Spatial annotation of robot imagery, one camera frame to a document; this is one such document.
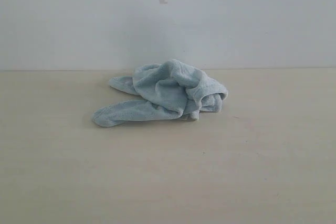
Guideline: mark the light blue fluffy towel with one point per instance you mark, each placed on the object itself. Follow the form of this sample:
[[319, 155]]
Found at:
[[168, 91]]

